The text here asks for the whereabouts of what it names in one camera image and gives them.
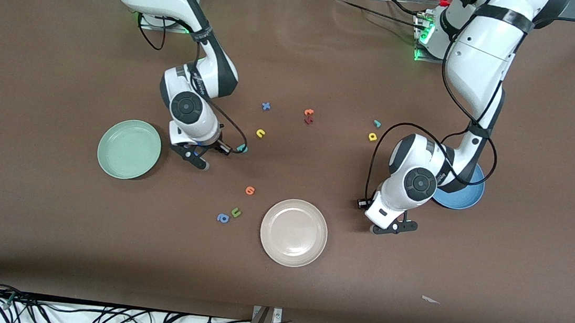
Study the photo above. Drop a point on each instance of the teal foam letter p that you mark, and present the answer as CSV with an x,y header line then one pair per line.
x,y
243,149

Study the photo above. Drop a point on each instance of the yellow foam letter u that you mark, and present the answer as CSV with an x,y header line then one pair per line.
x,y
260,133

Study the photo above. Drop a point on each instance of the yellow foam letter d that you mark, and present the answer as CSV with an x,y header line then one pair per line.
x,y
372,136

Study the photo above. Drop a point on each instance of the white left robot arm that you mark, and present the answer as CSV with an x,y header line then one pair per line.
x,y
480,48

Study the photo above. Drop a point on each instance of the orange foam letter e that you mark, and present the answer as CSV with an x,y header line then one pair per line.
x,y
250,190

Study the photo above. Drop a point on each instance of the blue plate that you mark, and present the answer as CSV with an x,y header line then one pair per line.
x,y
466,197

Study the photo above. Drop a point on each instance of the blue foam letter x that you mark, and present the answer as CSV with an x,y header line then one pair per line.
x,y
266,106

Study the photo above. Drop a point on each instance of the green foam letter u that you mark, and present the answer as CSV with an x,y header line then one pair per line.
x,y
235,212

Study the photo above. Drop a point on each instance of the blue foam letter a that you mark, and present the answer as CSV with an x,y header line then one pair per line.
x,y
223,218

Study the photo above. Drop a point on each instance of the green plate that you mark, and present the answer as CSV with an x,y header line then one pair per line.
x,y
129,149

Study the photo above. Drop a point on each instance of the white paper scrap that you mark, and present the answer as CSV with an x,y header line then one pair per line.
x,y
430,300

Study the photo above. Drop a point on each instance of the dark red foam letter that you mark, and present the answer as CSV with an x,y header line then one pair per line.
x,y
308,121

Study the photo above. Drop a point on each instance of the orange foam letter t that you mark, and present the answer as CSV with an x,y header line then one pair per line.
x,y
308,112

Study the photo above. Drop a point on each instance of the beige plate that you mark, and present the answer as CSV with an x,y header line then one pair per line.
x,y
294,233

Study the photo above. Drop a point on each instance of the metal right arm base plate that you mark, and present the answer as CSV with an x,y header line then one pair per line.
x,y
147,24

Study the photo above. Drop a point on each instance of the metal bracket plate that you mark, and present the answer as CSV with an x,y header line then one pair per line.
x,y
277,316

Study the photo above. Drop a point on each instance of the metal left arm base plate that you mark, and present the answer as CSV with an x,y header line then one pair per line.
x,y
421,55

